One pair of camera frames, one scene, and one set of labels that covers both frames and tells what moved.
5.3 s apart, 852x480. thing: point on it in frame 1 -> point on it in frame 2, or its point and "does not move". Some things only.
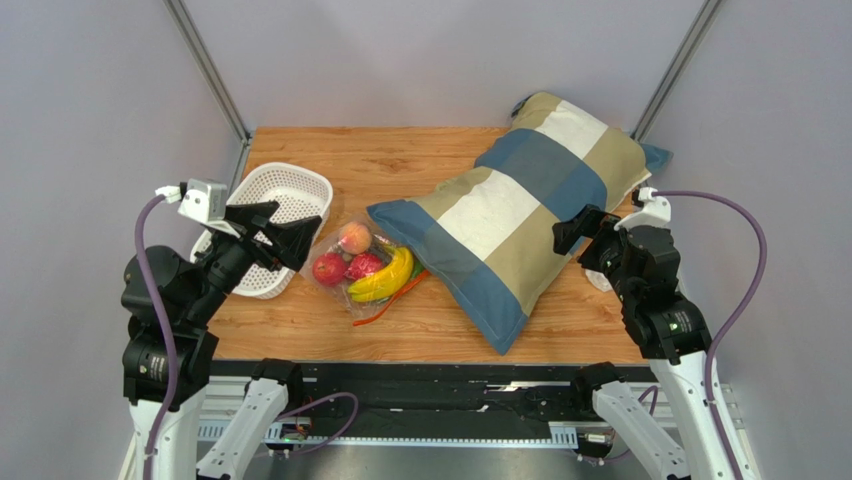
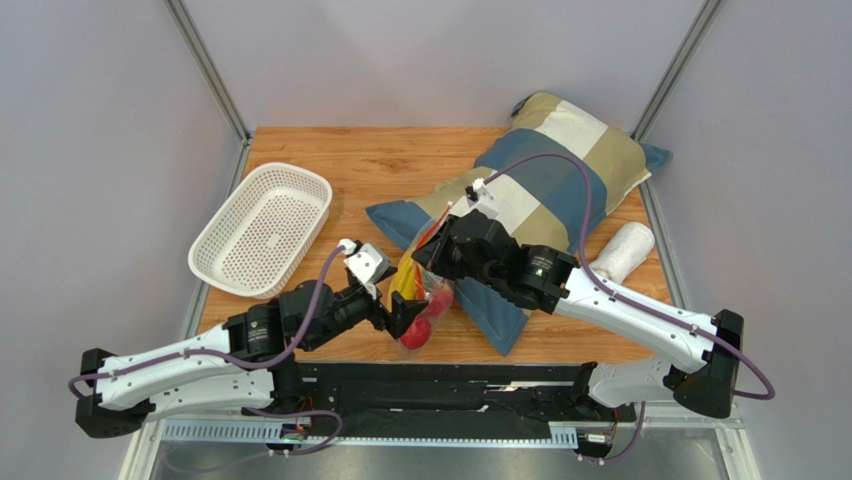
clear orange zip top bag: (361, 268) -> (413, 278)
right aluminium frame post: (675, 71) does not move
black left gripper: (291, 241) -> (399, 320)
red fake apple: (329, 269) -> (417, 334)
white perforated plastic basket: (299, 193) does not move
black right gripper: (595, 241) -> (443, 247)
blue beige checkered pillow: (495, 240) does not move
